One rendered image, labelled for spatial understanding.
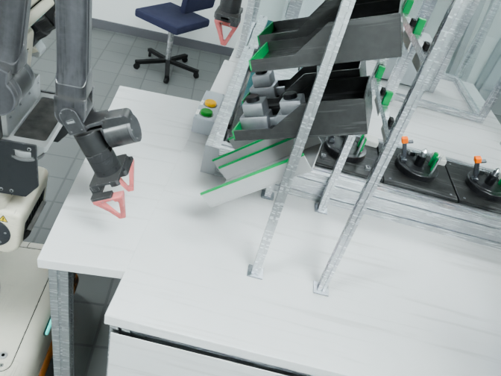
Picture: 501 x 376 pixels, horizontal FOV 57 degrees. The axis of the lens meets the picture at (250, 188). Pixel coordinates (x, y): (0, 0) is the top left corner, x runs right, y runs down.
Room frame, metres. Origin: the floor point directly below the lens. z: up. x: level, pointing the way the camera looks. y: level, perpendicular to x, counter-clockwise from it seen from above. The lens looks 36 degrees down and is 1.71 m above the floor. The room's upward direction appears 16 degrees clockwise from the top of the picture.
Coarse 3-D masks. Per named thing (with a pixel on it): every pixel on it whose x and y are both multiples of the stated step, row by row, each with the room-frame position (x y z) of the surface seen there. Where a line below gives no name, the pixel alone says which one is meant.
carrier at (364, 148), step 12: (324, 144) 1.34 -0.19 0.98; (336, 144) 1.34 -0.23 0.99; (360, 144) 1.29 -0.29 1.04; (372, 144) 1.43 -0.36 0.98; (336, 156) 1.28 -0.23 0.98; (348, 156) 1.28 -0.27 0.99; (360, 156) 1.30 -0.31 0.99; (372, 156) 1.36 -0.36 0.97; (348, 168) 1.24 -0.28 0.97; (360, 168) 1.27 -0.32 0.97
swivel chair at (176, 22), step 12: (192, 0) 3.56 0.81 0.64; (204, 0) 3.71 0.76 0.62; (144, 12) 3.48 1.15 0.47; (156, 12) 3.55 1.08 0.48; (168, 12) 3.63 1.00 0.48; (180, 12) 3.71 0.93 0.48; (192, 12) 3.79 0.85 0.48; (156, 24) 3.42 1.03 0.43; (168, 24) 3.39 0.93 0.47; (180, 24) 3.44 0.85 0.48; (192, 24) 3.53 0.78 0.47; (204, 24) 3.68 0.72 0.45; (168, 36) 3.61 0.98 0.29; (168, 48) 3.61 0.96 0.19; (144, 60) 3.50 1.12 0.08; (156, 60) 3.55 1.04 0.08; (168, 60) 3.60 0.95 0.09; (168, 72) 3.42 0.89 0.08
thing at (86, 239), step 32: (128, 96) 1.49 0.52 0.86; (160, 96) 1.56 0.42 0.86; (160, 128) 1.34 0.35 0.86; (160, 160) 1.16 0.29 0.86; (128, 192) 0.97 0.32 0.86; (160, 192) 1.01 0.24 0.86; (64, 224) 0.79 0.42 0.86; (96, 224) 0.82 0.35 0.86; (128, 224) 0.86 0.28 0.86; (64, 256) 0.70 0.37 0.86; (96, 256) 0.72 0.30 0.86; (128, 256) 0.75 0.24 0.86
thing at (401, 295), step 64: (448, 128) 2.02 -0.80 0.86; (192, 192) 1.05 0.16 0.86; (256, 192) 1.14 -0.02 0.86; (192, 256) 0.81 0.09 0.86; (320, 256) 0.94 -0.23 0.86; (384, 256) 1.01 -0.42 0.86; (448, 256) 1.10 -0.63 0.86; (128, 320) 0.58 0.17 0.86; (192, 320) 0.63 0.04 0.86; (256, 320) 0.67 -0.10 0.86; (320, 320) 0.72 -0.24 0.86; (384, 320) 0.78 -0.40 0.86; (448, 320) 0.84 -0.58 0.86
